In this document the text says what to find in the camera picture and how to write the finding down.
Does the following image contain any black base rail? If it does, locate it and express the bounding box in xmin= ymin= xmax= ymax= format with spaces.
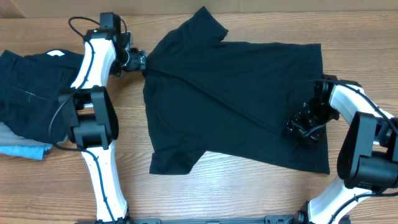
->
xmin=74 ymin=214 xmax=352 ymax=224

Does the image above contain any folded black garment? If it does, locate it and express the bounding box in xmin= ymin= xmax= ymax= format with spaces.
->
xmin=1 ymin=50 xmax=83 ymax=143

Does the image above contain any folded blue garment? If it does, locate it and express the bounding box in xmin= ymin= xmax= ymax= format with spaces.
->
xmin=1 ymin=144 xmax=52 ymax=160

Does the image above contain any black t-shirt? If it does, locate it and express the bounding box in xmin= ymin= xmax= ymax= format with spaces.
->
xmin=143 ymin=7 xmax=330 ymax=175

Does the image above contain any folded grey garment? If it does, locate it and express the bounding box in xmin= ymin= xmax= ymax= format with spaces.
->
xmin=0 ymin=99 xmax=78 ymax=147

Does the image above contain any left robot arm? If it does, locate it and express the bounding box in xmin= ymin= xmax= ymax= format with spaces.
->
xmin=56 ymin=12 xmax=146 ymax=223

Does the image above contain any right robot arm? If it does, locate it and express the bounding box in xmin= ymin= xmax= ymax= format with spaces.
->
xmin=286 ymin=75 xmax=397 ymax=224

